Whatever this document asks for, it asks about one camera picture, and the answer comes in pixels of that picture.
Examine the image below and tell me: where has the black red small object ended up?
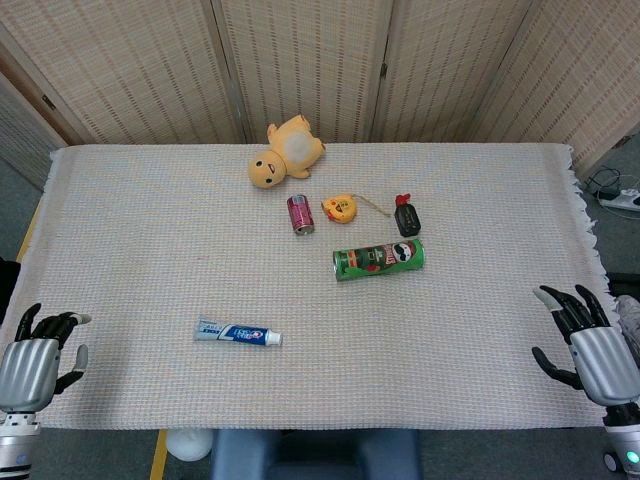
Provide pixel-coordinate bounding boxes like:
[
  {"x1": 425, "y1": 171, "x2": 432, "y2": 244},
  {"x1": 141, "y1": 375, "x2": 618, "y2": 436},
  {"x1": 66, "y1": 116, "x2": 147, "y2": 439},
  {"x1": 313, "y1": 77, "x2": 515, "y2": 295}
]
[{"x1": 393, "y1": 193, "x2": 422, "y2": 238}]

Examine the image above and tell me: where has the black power cable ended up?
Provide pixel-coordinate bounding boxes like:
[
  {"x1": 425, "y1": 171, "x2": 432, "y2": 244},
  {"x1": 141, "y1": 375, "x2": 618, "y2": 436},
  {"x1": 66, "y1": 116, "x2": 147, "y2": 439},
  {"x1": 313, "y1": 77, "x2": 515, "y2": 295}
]
[{"x1": 585, "y1": 167, "x2": 627, "y2": 199}]

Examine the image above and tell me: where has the blue white toothpaste tube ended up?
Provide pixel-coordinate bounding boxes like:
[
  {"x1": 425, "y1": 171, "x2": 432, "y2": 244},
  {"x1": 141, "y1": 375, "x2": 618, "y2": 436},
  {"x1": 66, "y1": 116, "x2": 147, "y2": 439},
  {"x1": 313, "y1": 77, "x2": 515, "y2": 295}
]
[{"x1": 193, "y1": 315, "x2": 284, "y2": 348}]

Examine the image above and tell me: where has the yellow tape measure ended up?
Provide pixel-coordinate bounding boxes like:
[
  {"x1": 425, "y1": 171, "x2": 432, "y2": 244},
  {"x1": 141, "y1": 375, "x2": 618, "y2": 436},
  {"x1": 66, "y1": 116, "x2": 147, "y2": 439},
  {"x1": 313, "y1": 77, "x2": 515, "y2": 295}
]
[{"x1": 321, "y1": 193, "x2": 393, "y2": 224}]

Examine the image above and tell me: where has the green Pringles can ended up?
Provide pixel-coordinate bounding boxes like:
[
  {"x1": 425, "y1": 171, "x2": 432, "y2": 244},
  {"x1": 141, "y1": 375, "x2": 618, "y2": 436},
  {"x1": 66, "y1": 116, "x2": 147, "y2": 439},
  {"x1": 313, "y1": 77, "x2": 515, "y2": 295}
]
[{"x1": 332, "y1": 238, "x2": 427, "y2": 283}]

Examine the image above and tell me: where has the grey pink cloth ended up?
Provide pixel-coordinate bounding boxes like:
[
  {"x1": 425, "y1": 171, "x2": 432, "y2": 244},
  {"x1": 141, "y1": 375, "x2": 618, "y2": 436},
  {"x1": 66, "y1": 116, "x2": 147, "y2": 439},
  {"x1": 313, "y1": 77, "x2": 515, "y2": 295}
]
[{"x1": 613, "y1": 294, "x2": 640, "y2": 347}]

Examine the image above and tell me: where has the white round object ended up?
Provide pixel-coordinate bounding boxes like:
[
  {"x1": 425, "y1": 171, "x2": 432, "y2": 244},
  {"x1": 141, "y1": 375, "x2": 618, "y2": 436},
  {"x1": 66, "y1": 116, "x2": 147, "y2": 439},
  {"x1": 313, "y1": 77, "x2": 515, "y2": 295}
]
[{"x1": 166, "y1": 428, "x2": 214, "y2": 462}]

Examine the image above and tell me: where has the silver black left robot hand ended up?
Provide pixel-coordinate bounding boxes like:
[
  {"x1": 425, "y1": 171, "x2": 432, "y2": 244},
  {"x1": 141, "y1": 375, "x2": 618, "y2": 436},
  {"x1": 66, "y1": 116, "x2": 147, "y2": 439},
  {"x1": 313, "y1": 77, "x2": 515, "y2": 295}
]
[{"x1": 0, "y1": 302, "x2": 93, "y2": 414}]

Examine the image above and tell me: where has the woven folding screen panel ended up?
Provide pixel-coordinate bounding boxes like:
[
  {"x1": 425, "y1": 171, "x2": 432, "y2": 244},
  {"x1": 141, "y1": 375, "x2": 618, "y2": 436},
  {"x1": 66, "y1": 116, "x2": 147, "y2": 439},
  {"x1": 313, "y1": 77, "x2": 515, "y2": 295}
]
[
  {"x1": 0, "y1": 72, "x2": 66, "y2": 191},
  {"x1": 479, "y1": 0, "x2": 640, "y2": 171},
  {"x1": 212, "y1": 0, "x2": 404, "y2": 144},
  {"x1": 372, "y1": 0, "x2": 549, "y2": 144},
  {"x1": 0, "y1": 0, "x2": 249, "y2": 146}
]

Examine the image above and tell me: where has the red soda can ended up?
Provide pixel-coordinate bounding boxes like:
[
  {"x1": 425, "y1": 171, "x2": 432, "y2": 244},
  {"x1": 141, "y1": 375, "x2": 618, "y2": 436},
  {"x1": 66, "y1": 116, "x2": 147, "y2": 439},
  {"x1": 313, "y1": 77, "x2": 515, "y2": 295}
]
[{"x1": 286, "y1": 194, "x2": 316, "y2": 236}]

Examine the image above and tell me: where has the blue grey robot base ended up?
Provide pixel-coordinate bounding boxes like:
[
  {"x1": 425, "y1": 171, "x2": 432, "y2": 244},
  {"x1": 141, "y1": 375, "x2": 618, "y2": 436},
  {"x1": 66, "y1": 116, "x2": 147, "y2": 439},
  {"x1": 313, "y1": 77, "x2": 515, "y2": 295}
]
[{"x1": 209, "y1": 428, "x2": 424, "y2": 480}]

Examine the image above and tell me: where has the yellow plush duck toy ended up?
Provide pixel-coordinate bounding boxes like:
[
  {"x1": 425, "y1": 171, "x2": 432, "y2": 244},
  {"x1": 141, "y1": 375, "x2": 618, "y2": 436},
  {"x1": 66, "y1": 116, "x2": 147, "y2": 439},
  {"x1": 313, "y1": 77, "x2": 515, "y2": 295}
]
[{"x1": 247, "y1": 113, "x2": 328, "y2": 190}]

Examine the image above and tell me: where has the beige woven tablecloth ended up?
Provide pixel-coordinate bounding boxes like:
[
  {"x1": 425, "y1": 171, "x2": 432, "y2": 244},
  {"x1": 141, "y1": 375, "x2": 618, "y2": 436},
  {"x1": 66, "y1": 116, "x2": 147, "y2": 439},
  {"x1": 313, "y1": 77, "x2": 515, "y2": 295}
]
[{"x1": 0, "y1": 143, "x2": 621, "y2": 432}]

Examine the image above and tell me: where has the white power strip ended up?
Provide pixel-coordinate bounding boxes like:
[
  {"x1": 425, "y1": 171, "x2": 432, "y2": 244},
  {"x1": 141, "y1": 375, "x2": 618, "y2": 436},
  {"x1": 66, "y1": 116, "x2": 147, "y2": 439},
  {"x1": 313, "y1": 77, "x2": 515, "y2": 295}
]
[{"x1": 597, "y1": 186, "x2": 640, "y2": 214}]

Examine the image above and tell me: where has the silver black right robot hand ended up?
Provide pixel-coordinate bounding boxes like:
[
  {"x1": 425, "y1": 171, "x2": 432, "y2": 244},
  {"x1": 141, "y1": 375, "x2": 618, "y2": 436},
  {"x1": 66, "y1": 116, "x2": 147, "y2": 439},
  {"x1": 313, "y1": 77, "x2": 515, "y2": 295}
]
[{"x1": 531, "y1": 284, "x2": 640, "y2": 407}]

